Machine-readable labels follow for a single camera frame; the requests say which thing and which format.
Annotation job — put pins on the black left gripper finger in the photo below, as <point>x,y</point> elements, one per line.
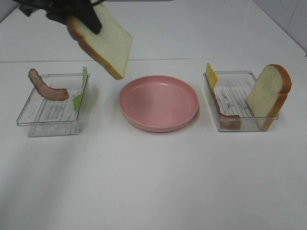
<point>87,15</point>
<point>59,17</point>

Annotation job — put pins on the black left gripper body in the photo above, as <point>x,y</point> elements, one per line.
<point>58,6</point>

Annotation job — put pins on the white bread slice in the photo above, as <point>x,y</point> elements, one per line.
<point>269,94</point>
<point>110,47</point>

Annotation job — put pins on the bacon strip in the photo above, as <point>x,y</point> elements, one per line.
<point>52,94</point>
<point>231,122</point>

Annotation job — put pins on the green lettuce leaf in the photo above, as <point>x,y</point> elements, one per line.
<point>78,99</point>

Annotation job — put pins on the clear left plastic tray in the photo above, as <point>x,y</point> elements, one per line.
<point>41,118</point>

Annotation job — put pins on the clear plastic tray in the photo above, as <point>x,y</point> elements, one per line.
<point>41,118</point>
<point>227,101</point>

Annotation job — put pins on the pink round plate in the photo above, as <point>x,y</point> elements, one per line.
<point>158,103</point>

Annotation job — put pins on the yellow cheese slice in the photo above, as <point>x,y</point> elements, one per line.
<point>211,77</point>

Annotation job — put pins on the clear right plastic tray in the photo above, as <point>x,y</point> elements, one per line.
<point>227,101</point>

